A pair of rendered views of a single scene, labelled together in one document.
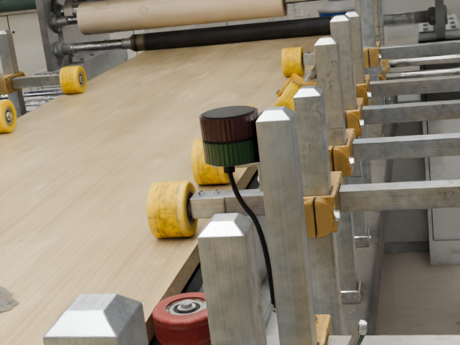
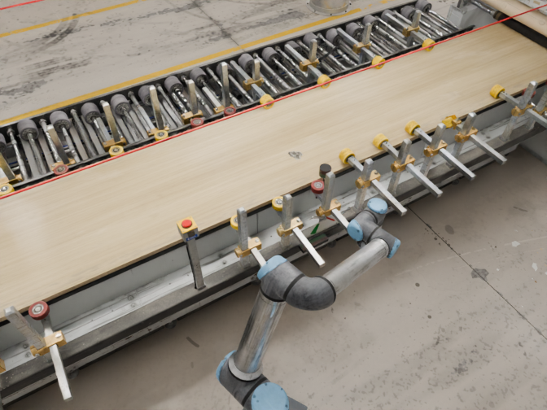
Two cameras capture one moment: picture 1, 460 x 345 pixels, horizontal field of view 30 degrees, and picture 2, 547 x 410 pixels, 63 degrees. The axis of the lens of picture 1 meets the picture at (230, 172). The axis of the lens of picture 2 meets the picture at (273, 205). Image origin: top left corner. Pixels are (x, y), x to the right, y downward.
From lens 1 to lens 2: 1.78 m
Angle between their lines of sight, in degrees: 50
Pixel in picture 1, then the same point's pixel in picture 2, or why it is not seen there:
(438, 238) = not seen: outside the picture
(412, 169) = not seen: outside the picture
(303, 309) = (325, 203)
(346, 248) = (391, 185)
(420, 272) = (536, 178)
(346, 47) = (438, 133)
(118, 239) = (335, 152)
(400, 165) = not seen: outside the picture
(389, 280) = (520, 172)
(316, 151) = (365, 172)
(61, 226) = (333, 137)
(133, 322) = (243, 213)
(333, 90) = (402, 152)
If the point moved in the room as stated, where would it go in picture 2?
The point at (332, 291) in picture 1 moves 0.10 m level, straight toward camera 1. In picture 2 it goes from (359, 197) to (347, 205)
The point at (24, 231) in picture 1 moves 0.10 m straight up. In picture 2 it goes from (326, 133) to (328, 119)
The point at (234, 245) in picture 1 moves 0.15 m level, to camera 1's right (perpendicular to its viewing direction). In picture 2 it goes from (286, 200) to (308, 218)
